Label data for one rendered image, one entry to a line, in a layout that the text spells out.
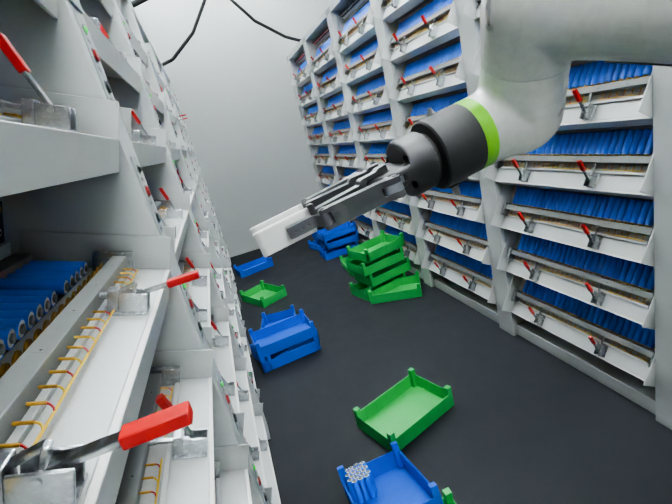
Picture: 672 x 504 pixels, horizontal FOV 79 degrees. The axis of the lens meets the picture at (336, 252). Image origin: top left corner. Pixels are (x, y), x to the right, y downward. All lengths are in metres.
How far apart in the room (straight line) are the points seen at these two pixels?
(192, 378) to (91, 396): 0.40
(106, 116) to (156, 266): 0.22
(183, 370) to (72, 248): 0.25
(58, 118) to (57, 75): 0.21
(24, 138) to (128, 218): 0.34
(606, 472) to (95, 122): 1.42
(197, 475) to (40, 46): 0.56
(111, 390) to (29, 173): 0.16
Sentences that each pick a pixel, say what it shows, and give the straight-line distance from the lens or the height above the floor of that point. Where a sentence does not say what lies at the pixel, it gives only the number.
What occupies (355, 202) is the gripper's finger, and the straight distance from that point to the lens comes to 0.46.
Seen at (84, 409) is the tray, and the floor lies 0.91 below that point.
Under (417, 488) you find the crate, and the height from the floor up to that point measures 0.05.
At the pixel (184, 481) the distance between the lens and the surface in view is 0.56.
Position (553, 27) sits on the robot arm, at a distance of 0.51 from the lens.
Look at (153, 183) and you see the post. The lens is 1.37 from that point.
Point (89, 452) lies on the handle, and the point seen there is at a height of 0.93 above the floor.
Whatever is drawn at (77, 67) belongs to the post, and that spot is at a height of 1.20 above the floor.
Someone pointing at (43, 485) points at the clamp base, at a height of 0.92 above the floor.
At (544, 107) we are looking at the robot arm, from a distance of 0.57.
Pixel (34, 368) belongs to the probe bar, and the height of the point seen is 0.94.
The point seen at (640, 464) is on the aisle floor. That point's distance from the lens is 1.49.
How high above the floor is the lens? 1.05
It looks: 17 degrees down
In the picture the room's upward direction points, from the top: 14 degrees counter-clockwise
